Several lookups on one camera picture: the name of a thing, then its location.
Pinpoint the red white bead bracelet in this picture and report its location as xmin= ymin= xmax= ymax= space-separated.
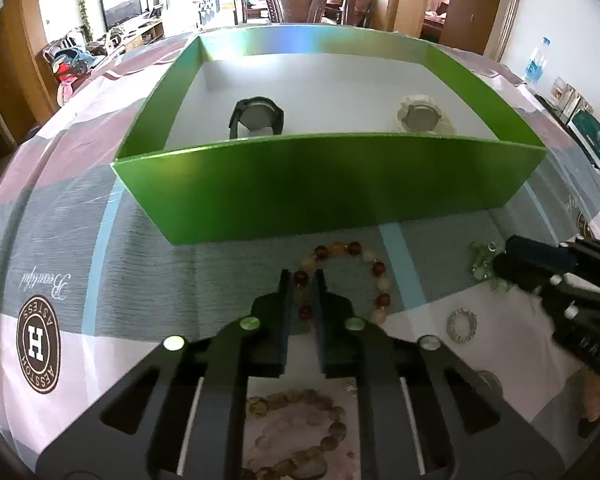
xmin=292 ymin=240 xmax=394 ymax=325

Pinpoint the striped bed sheet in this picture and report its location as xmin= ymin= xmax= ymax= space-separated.
xmin=0 ymin=35 xmax=600 ymax=464

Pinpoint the black wrist watch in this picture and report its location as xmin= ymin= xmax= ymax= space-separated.
xmin=228 ymin=96 xmax=285 ymax=140

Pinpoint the black television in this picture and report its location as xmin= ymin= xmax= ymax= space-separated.
xmin=99 ymin=0 xmax=144 ymax=30

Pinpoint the silver beaded ring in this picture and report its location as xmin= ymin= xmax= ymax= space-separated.
xmin=445 ymin=308 xmax=479 ymax=345

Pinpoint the brown wooden bead bracelet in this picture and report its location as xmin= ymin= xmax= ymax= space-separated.
xmin=241 ymin=388 xmax=349 ymax=480

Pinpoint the pile of clothes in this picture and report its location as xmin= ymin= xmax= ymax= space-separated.
xmin=42 ymin=38 xmax=105 ymax=107

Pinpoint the cream wrist watch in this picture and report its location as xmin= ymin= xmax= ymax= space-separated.
xmin=396 ymin=94 xmax=456 ymax=136

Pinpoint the teal box on shelf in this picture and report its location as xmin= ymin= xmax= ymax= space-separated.
xmin=568 ymin=110 xmax=600 ymax=172

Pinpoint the green cardboard box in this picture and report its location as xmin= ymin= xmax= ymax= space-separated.
xmin=112 ymin=25 xmax=546 ymax=245

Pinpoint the plastic water bottle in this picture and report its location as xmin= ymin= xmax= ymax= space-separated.
xmin=524 ymin=37 xmax=550 ymax=86

